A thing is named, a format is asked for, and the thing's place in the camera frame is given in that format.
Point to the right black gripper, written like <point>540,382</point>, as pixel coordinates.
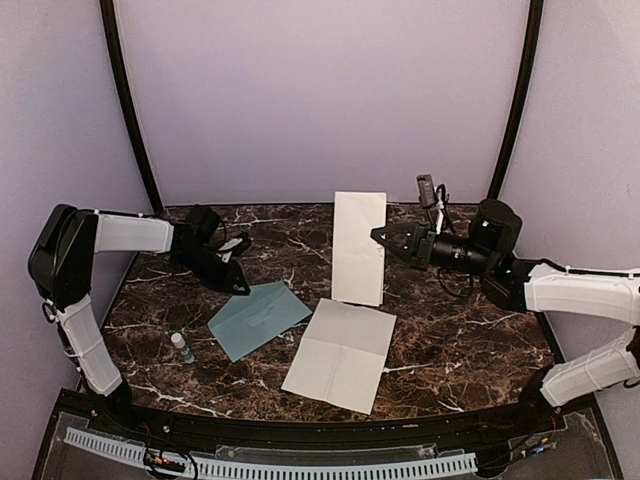
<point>419,260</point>

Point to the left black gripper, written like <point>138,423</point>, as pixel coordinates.
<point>225,282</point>

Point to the light blue envelope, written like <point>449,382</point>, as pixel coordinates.
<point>245,323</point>

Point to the white letter paper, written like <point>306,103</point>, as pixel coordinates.
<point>357,260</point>

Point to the white paper sheet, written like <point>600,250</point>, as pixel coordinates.
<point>341,356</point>

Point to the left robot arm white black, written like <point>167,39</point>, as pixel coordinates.
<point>61,266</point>

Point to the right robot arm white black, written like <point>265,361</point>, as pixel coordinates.
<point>522,285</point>

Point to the small glue stick bottle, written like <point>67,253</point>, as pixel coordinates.
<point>182,346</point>

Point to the black front table rail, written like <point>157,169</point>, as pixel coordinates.
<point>489,428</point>

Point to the white slotted cable duct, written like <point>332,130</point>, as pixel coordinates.
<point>232,462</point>

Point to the right black frame post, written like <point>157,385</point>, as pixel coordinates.
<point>521,89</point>

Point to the black frame post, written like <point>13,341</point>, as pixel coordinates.
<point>128,110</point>
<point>521,89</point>

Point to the left black frame post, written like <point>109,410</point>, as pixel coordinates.
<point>128,110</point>

